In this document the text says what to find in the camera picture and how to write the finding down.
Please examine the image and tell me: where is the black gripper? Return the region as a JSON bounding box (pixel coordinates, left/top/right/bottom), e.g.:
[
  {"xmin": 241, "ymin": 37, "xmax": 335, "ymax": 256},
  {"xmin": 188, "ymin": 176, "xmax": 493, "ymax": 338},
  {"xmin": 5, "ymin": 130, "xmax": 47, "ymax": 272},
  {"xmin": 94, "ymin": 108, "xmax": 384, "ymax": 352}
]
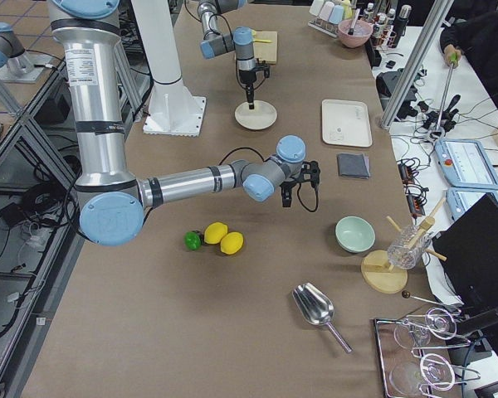
[
  {"xmin": 237, "ymin": 66, "xmax": 258, "ymax": 109},
  {"xmin": 280, "ymin": 168, "xmax": 303, "ymax": 208}
]

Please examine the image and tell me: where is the round white plate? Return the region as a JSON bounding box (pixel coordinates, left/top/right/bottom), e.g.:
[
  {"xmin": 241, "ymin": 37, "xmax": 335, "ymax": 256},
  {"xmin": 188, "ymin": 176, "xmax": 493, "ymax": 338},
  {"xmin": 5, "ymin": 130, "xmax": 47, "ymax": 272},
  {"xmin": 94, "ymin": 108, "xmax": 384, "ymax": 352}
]
[{"xmin": 234, "ymin": 100, "xmax": 277, "ymax": 130}]

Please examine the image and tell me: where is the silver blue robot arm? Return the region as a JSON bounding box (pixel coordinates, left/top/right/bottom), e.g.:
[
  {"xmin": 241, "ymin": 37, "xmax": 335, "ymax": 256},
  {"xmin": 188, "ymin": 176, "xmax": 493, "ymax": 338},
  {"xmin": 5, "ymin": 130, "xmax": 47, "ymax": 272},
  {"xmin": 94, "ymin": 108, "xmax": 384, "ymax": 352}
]
[
  {"xmin": 47, "ymin": 1, "xmax": 305, "ymax": 246},
  {"xmin": 197, "ymin": 0, "xmax": 269, "ymax": 109}
]

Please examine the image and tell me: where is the rectangular white tray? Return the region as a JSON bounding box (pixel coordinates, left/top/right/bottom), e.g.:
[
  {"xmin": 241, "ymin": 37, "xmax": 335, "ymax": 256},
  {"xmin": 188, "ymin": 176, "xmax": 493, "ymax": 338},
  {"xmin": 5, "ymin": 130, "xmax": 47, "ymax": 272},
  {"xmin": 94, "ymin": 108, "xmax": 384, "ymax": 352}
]
[{"xmin": 321, "ymin": 99, "xmax": 373, "ymax": 148}]

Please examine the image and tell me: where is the wooden cutting board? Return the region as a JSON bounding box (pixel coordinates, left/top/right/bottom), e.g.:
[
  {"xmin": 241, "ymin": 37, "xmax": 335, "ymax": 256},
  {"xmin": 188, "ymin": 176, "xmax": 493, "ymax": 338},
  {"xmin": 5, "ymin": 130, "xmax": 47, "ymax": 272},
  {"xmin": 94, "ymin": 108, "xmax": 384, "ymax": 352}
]
[{"xmin": 252, "ymin": 31, "xmax": 278, "ymax": 65}]

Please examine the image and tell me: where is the folded grey cloth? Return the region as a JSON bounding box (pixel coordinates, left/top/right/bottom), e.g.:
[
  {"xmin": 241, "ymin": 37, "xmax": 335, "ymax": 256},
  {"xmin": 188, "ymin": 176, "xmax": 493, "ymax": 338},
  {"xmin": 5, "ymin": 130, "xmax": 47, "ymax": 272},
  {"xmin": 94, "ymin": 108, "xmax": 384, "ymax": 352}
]
[{"xmin": 337, "ymin": 153, "xmax": 370, "ymax": 179}]

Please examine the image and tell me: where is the yellow lemon right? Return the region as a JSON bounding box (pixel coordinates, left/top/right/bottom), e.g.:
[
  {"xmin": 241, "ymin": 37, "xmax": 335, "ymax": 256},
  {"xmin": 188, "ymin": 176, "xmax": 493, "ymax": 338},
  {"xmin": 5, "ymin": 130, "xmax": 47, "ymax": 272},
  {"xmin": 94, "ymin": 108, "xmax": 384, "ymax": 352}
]
[{"xmin": 220, "ymin": 231, "xmax": 244, "ymax": 255}]

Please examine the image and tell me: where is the yellow lemon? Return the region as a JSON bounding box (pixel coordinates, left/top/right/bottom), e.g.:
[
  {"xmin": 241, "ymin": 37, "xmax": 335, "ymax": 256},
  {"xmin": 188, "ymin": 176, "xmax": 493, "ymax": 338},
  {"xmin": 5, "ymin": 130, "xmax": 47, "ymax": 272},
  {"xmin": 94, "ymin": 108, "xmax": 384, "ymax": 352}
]
[
  {"xmin": 220, "ymin": 231, "xmax": 244, "ymax": 255},
  {"xmin": 203, "ymin": 221, "xmax": 228, "ymax": 245}
]

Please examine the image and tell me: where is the mint green bowl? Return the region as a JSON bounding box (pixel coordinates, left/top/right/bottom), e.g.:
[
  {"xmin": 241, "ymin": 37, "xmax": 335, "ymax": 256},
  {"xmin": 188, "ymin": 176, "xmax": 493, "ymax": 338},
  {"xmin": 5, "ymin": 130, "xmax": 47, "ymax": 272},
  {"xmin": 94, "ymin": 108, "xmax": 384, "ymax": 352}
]
[{"xmin": 334, "ymin": 216, "xmax": 375, "ymax": 254}]

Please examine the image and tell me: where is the yellow lemon left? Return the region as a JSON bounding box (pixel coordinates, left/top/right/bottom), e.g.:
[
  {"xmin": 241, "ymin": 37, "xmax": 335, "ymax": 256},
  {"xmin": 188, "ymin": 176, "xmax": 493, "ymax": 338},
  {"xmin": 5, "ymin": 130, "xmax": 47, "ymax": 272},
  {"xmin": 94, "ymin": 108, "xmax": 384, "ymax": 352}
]
[{"xmin": 203, "ymin": 221, "xmax": 228, "ymax": 245}]

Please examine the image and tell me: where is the green toy pepper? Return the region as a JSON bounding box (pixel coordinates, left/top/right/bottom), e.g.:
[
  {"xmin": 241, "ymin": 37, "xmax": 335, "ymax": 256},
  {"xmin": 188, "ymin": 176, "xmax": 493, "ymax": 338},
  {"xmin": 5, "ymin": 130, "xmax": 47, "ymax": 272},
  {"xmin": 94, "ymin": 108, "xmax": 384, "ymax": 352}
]
[{"xmin": 183, "ymin": 231, "xmax": 203, "ymax": 251}]

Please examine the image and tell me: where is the pastel cups rack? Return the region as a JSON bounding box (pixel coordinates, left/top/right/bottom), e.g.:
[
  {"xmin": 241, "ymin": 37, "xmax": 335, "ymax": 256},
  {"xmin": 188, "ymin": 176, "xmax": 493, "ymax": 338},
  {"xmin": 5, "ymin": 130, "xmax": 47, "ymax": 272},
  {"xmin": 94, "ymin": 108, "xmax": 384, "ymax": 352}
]
[{"xmin": 308, "ymin": 0, "xmax": 354, "ymax": 37}]

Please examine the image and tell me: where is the pink mixing bowl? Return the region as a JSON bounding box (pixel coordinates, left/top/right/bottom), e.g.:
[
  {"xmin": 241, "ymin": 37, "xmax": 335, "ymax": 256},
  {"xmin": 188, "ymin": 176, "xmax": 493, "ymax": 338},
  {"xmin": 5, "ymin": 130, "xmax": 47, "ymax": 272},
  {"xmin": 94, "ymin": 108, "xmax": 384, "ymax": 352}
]
[{"xmin": 338, "ymin": 19, "xmax": 373, "ymax": 48}]

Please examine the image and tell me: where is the metal scoop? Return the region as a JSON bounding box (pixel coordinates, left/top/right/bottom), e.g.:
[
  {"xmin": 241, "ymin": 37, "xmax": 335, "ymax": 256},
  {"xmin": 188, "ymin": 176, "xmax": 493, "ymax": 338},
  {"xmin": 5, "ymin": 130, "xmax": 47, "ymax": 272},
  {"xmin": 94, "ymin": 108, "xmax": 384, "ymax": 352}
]
[{"xmin": 292, "ymin": 282, "xmax": 353, "ymax": 354}]

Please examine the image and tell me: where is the wooden cup stand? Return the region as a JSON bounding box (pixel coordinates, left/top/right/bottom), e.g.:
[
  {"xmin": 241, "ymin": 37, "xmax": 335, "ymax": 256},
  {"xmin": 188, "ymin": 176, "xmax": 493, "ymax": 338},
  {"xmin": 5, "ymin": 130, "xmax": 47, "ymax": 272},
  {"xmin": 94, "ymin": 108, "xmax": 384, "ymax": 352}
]
[{"xmin": 361, "ymin": 197, "xmax": 447, "ymax": 294}]

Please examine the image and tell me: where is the clear glass cup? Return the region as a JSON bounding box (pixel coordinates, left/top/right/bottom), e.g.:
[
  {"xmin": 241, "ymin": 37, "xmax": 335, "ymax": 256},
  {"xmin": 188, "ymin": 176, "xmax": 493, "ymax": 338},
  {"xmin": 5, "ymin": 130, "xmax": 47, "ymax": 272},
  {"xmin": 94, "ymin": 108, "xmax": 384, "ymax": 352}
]
[{"xmin": 388, "ymin": 226, "xmax": 432, "ymax": 269}]

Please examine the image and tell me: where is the black thermos bottle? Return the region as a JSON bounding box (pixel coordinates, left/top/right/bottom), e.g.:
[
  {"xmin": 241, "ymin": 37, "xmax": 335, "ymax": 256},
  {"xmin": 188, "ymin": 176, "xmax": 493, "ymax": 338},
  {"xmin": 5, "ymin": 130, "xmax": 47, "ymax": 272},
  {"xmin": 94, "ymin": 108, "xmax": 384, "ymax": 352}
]
[{"xmin": 391, "ymin": 4, "xmax": 412, "ymax": 48}]

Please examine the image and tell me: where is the blue teach pendant lower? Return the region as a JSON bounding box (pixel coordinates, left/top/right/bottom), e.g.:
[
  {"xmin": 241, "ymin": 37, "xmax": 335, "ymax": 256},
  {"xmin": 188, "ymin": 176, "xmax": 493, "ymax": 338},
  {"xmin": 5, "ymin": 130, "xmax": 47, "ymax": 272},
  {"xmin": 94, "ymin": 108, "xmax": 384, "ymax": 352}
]
[{"xmin": 446, "ymin": 187, "xmax": 498, "ymax": 221}]

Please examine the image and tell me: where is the blue teach pendant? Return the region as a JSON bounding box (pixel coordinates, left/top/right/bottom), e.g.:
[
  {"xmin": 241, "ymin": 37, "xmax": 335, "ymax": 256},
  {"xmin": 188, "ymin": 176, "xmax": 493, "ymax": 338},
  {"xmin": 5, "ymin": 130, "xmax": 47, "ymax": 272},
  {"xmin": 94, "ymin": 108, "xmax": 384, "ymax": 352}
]
[
  {"xmin": 434, "ymin": 138, "xmax": 498, "ymax": 191},
  {"xmin": 446, "ymin": 187, "xmax": 498, "ymax": 221}
]

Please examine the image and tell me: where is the metal grabber stick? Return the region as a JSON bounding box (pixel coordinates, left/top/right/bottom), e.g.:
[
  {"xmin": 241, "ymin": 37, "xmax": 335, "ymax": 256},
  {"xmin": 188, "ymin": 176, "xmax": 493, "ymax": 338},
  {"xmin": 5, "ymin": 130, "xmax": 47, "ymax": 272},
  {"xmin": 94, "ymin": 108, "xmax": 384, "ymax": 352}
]
[{"xmin": 434, "ymin": 53, "xmax": 458, "ymax": 134}]

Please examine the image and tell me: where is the blue teach pendant upper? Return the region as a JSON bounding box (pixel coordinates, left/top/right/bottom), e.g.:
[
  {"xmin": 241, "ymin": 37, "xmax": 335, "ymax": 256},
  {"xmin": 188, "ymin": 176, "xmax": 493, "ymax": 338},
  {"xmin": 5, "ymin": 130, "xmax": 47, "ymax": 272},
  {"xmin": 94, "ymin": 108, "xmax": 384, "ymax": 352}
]
[{"xmin": 434, "ymin": 138, "xmax": 498, "ymax": 191}]

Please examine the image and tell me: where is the black monitor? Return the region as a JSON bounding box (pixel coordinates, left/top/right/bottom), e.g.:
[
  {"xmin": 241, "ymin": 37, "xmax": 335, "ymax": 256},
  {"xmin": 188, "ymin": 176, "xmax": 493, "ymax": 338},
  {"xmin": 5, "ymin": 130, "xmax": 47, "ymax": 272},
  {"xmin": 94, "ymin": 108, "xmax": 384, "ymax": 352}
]
[{"xmin": 433, "ymin": 193, "xmax": 498, "ymax": 311}]

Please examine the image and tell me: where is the person in black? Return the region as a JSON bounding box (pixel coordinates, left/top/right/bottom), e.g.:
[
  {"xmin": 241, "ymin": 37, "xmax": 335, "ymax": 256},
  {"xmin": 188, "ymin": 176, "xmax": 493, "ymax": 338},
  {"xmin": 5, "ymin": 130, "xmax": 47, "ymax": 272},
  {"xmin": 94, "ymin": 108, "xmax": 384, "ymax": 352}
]
[{"xmin": 440, "ymin": 11, "xmax": 498, "ymax": 107}]

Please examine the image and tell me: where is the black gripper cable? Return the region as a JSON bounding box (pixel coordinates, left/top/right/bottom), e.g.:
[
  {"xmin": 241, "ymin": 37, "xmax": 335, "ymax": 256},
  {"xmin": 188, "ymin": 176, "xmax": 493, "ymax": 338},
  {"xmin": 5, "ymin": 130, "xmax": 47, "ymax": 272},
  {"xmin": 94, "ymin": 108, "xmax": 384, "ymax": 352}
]
[{"xmin": 218, "ymin": 147, "xmax": 320, "ymax": 212}]

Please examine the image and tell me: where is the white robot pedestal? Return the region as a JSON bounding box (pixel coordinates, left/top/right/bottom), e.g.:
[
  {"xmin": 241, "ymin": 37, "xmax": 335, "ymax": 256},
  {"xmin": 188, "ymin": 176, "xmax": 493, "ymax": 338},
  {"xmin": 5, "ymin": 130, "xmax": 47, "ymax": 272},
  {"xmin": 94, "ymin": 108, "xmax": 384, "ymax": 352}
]
[{"xmin": 132, "ymin": 0, "xmax": 206, "ymax": 137}]

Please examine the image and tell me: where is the aluminium frame post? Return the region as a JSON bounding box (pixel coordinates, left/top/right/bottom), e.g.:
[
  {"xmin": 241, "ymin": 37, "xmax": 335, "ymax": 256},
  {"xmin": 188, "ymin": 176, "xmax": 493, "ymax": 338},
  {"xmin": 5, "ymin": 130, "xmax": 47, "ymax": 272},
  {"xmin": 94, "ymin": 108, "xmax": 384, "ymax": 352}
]
[{"xmin": 380, "ymin": 0, "xmax": 453, "ymax": 130}]

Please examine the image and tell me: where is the metal wire glass rack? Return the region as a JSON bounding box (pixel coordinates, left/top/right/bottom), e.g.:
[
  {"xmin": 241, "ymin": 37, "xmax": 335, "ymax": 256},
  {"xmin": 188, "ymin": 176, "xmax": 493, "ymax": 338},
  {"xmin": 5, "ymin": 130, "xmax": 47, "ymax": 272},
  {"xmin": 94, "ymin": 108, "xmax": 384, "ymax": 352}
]
[{"xmin": 373, "ymin": 307, "xmax": 481, "ymax": 397}]

